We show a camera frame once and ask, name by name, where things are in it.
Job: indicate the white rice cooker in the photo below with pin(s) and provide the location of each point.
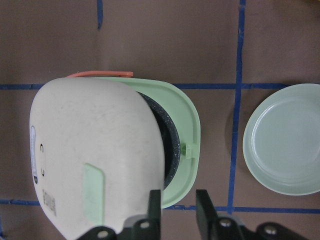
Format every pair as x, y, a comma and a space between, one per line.
100, 142

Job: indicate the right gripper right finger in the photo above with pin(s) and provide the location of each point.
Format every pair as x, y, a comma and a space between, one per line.
205, 214

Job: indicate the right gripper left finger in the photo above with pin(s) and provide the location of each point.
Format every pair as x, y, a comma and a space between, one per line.
154, 206

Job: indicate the green plate near right arm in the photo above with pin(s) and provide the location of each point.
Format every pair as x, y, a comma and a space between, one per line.
281, 141

